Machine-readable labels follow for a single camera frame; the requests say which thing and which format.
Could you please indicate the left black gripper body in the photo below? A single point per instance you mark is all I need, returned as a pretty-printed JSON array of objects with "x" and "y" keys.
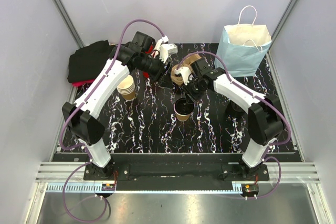
[{"x": 160, "y": 75}]

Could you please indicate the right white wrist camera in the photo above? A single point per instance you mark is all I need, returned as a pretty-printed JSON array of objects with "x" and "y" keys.
[{"x": 185, "y": 73}]

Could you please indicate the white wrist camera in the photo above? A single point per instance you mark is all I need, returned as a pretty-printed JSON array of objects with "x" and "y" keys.
[
  {"x": 166, "y": 49},
  {"x": 185, "y": 73}
]

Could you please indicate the black plastic cup lid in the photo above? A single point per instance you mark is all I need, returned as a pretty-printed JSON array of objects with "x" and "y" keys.
[{"x": 182, "y": 107}]

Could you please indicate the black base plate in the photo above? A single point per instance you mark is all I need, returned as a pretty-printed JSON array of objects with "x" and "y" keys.
[{"x": 160, "y": 173}]

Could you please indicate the brown paper cup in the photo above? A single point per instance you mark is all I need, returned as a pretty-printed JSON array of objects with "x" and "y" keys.
[{"x": 182, "y": 118}]

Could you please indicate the pink cloth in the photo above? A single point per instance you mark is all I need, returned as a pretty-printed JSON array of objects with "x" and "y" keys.
[{"x": 80, "y": 83}]

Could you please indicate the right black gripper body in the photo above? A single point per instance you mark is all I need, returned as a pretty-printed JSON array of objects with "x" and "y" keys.
[{"x": 194, "y": 89}]

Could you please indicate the black folded cloth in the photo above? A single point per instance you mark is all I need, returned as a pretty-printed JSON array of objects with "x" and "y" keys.
[{"x": 87, "y": 62}]

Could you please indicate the aluminium frame rail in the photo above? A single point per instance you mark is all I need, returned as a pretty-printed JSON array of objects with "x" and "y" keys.
[{"x": 293, "y": 194}]

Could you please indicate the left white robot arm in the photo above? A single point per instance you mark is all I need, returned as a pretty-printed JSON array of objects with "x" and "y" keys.
[{"x": 81, "y": 117}]

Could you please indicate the red cup holder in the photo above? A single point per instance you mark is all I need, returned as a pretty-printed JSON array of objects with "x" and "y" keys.
[{"x": 151, "y": 49}]

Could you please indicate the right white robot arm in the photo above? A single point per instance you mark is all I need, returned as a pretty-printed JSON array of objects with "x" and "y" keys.
[{"x": 265, "y": 120}]

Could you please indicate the stack of brown paper cups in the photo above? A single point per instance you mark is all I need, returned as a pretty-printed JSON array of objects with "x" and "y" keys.
[{"x": 127, "y": 88}]

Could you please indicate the light blue paper bag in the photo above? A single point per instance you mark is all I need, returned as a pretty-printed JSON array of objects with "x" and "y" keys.
[{"x": 242, "y": 47}]

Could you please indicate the white stirrers bundle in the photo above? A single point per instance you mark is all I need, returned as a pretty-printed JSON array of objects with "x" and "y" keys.
[{"x": 155, "y": 51}]

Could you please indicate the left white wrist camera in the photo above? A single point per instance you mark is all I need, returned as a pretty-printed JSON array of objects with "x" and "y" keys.
[{"x": 166, "y": 49}]

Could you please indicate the stack of black cup lids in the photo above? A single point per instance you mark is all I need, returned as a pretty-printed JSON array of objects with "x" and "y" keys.
[{"x": 234, "y": 110}]

